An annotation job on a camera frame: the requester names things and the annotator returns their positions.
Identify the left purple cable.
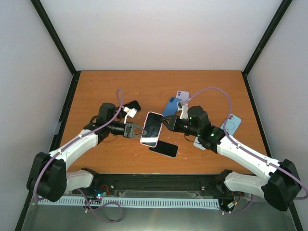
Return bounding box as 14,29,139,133
33,88,125,200

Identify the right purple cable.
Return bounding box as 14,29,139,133
184,86,308,199

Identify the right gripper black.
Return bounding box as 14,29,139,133
160,115,200,137

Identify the right black frame post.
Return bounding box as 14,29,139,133
242,0,293,74

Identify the purple cable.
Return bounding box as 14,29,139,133
33,88,125,200
184,86,308,199

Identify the pink phone case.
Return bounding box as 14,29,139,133
140,112,163,148

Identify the pale blue phone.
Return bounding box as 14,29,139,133
193,139,206,150

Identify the white phone black screen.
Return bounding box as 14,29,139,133
149,141,178,158

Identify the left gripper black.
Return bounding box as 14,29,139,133
107,120,146,138

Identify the lavender phone case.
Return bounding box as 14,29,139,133
176,90,189,102

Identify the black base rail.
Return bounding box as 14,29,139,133
31,173,241,199

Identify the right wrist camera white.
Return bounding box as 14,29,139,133
178,101,189,119

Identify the black phone case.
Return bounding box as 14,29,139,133
121,100,141,112

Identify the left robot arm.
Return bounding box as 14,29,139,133
26,101,147,202

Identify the black frame post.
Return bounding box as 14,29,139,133
242,0,293,74
30,0,78,75

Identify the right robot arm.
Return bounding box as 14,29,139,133
161,106,303,211

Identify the light blue cable duct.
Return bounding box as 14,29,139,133
38,196,219,210

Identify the left black frame post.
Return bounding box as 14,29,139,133
30,0,78,75

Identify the light blue phone case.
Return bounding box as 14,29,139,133
225,114,242,136

